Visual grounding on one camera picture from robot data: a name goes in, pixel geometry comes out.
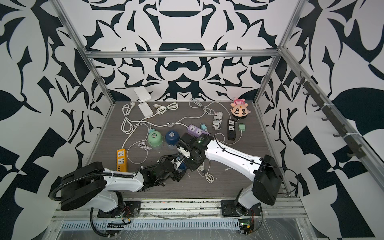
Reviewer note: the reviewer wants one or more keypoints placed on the yellow power strip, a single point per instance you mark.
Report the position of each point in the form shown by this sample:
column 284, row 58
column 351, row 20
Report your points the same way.
column 122, row 165

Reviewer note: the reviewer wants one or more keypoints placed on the grey wall hook rail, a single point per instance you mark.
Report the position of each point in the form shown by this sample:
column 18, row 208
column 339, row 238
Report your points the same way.
column 333, row 116

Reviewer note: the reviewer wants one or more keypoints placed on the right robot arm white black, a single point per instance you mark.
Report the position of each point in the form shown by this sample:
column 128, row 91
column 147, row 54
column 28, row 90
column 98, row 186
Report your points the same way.
column 264, row 172

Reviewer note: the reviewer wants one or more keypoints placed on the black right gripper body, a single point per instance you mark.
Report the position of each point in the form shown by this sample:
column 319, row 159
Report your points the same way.
column 191, row 161

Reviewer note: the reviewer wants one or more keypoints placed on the white folding desk lamp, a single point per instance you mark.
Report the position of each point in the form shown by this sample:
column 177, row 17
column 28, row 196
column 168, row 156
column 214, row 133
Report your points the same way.
column 144, row 97

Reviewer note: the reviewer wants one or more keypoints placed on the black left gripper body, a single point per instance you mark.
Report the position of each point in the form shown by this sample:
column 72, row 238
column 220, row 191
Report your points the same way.
column 177, row 175

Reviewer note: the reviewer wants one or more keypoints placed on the purple power strip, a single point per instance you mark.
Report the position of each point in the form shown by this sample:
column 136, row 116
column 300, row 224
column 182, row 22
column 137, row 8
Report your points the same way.
column 195, row 131

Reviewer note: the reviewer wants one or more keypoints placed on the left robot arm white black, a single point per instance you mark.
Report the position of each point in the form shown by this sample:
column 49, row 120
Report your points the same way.
column 94, row 186

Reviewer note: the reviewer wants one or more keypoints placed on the blue cordless grinder front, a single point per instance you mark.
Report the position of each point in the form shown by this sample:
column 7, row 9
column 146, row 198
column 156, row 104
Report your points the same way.
column 179, row 163

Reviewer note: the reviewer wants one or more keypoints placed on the pink cartoon face toy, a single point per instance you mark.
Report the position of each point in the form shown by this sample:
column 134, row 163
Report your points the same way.
column 239, row 108

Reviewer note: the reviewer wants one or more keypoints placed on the green charger adapter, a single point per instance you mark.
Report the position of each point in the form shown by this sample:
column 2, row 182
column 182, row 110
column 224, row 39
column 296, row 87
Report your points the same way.
column 242, row 127

